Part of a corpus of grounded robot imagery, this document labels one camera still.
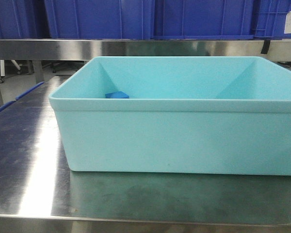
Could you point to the small blue cube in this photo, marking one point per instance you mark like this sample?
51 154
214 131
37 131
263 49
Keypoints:
117 95

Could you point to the light teal plastic tub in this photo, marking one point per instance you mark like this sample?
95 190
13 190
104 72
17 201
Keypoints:
213 115

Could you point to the blue crate upper right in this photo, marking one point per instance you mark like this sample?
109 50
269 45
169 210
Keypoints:
203 19

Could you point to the blue crate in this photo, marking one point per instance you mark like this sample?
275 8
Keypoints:
203 19
268 19
100 19
23 19

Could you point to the blue crate upper middle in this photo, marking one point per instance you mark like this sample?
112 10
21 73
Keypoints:
100 19

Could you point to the black tape strip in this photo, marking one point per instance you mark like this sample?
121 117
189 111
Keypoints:
265 47

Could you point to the blue crate far right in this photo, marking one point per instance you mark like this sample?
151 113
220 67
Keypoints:
268 19

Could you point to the blue crate upper left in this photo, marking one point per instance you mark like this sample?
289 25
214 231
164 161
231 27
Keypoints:
23 19

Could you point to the steel shelf rail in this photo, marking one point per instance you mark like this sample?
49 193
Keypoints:
63 49

